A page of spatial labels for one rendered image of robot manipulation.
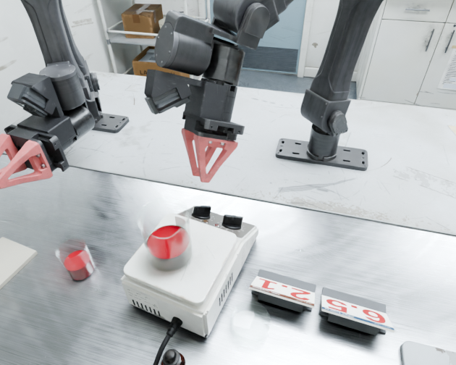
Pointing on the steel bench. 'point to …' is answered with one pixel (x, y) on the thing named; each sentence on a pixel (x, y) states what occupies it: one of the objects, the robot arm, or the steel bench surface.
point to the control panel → (223, 226)
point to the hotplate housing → (144, 298)
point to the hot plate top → (226, 240)
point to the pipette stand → (5, 262)
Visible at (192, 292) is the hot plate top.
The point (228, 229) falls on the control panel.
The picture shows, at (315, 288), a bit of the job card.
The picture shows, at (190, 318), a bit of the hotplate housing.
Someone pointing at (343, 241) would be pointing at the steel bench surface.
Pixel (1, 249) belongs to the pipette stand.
